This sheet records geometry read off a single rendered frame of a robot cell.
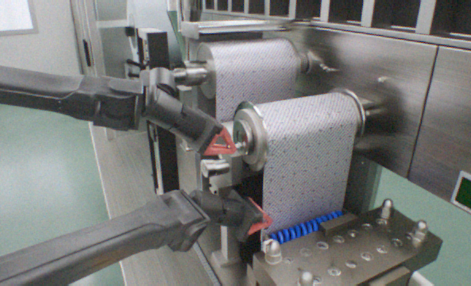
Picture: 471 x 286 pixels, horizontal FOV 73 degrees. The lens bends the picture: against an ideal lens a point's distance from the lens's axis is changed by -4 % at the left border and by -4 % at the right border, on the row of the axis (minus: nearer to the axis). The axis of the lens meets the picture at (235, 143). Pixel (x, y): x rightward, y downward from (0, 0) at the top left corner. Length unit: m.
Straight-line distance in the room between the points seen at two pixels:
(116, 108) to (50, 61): 5.58
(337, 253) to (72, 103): 0.58
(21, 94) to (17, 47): 5.55
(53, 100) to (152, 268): 0.49
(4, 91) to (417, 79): 0.76
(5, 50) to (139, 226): 5.77
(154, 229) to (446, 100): 0.58
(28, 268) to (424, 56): 0.74
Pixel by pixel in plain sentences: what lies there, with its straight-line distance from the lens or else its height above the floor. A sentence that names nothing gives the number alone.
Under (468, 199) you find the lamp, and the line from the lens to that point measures 0.76.
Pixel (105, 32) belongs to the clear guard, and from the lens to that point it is 1.54.
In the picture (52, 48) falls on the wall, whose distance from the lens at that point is 6.11.
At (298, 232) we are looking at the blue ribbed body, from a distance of 0.77.
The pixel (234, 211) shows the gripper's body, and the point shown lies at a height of 1.14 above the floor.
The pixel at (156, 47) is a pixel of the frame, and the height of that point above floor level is 1.40.
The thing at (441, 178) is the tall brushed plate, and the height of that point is 1.18.
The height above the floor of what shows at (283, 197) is 1.12.
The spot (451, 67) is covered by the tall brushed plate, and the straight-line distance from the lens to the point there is 0.73.
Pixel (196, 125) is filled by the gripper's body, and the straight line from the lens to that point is 0.60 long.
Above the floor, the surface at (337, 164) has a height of 1.17.
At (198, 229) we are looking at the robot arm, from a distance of 0.56.
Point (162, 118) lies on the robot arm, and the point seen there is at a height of 1.33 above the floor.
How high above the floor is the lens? 1.52
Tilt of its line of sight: 25 degrees down
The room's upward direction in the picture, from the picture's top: straight up
